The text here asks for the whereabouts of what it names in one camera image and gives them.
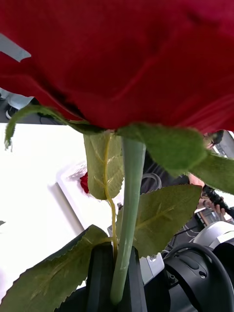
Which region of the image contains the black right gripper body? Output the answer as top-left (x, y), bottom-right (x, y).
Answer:
top-left (145, 273), bottom-right (172, 312)

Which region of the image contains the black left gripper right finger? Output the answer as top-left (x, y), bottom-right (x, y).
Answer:
top-left (119, 246), bottom-right (148, 312)

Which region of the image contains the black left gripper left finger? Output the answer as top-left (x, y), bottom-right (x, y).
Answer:
top-left (86, 243), bottom-right (115, 312)

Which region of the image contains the red rose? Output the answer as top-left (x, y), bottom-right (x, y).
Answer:
top-left (0, 0), bottom-right (234, 312)
top-left (79, 172), bottom-right (90, 195)

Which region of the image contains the black handheld device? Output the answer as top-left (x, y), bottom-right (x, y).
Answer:
top-left (201, 185), bottom-right (234, 219)

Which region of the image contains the person's hand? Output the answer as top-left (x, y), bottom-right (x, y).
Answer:
top-left (196, 197), bottom-right (228, 215)

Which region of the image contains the shallow white box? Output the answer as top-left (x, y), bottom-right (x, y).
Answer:
top-left (47, 159), bottom-right (124, 234)

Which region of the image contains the person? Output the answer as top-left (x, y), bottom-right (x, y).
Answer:
top-left (187, 130), bottom-right (234, 217)
top-left (0, 87), bottom-right (35, 120)

